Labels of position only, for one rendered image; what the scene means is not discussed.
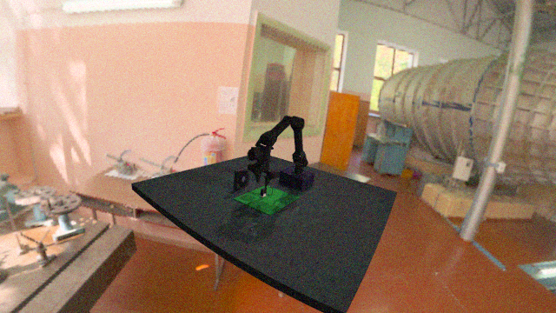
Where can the green circuit board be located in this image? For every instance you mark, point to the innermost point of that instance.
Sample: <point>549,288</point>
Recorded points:
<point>267,204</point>

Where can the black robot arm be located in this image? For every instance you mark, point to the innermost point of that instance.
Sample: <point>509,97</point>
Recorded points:
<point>269,138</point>

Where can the black cable with plug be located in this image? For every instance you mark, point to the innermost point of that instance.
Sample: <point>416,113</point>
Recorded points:
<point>263,191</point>

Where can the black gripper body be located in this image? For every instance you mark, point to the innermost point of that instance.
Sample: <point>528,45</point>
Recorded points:
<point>271,174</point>

